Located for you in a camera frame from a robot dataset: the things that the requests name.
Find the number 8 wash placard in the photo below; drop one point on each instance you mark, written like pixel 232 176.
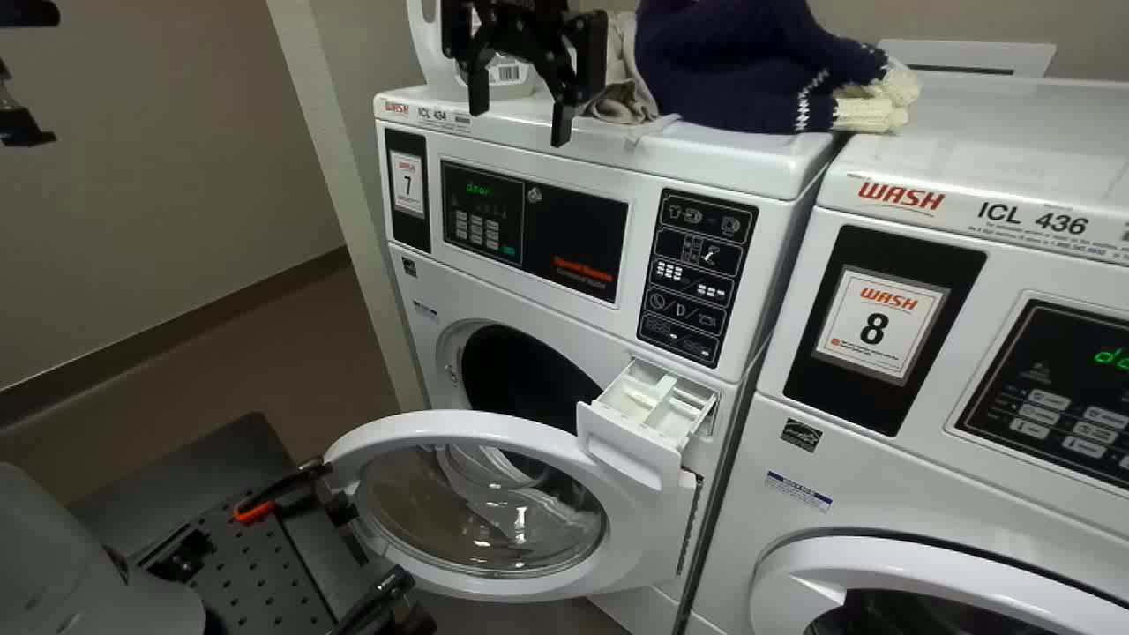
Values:
pixel 880 323

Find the round door of washer 7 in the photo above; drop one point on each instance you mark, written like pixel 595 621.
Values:
pixel 412 443

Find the blue and white sticker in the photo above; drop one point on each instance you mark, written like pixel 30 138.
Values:
pixel 798 490

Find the white washing machine number 8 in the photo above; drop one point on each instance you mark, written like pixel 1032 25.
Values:
pixel 940 470

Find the white washing machine number 7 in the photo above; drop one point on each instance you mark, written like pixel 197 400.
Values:
pixel 529 294

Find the navy knitted garment white cuffs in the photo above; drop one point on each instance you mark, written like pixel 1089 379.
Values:
pixel 744 59

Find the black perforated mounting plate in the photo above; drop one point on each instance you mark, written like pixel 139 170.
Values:
pixel 251 578

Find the white detergent dispenser drawer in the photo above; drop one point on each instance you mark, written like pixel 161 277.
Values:
pixel 639 424

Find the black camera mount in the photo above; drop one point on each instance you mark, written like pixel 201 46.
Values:
pixel 19 126

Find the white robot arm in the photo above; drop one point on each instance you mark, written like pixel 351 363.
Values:
pixel 425 37

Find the round door of washer 8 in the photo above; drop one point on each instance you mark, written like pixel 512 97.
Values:
pixel 824 578

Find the black clamp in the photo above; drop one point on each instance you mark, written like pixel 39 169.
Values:
pixel 390 602
pixel 179 554

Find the grey rounded robot base cover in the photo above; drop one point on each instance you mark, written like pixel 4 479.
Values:
pixel 57 565

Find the number 7 placard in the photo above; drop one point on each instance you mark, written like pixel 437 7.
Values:
pixel 406 182

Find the white wall corner trim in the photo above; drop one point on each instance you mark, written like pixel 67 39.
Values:
pixel 348 200

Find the flat white box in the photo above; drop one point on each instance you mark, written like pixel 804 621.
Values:
pixel 974 59

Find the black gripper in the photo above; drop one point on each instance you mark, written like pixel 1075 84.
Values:
pixel 518 23

